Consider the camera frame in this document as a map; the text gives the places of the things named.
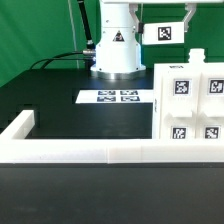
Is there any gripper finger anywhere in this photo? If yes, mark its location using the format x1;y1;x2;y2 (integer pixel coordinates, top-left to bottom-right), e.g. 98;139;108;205
129;4;144;34
182;3;197;32

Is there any white cabinet body box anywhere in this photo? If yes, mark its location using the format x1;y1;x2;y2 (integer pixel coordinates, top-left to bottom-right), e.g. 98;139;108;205
152;48;224;140

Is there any white marker base sheet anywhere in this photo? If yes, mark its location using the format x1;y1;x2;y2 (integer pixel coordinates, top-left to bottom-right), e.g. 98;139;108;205
75;89;153;104

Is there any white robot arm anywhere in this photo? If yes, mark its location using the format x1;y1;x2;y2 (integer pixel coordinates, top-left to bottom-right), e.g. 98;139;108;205
91;0;224;80

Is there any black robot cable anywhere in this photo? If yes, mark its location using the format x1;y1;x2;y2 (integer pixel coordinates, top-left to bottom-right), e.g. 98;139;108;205
29;0;98;70

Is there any white block with marker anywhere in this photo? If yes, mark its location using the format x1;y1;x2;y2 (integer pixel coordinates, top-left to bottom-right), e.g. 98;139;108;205
142;22;184;45

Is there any white U-shaped fence frame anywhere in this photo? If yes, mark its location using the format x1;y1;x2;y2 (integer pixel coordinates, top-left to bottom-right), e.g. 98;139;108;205
0;110;224;164

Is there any thin white cord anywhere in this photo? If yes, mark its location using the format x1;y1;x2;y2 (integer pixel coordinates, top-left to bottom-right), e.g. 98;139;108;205
67;0;80;70

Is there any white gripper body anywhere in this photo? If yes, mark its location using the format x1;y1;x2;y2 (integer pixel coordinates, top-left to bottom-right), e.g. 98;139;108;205
100;0;224;4

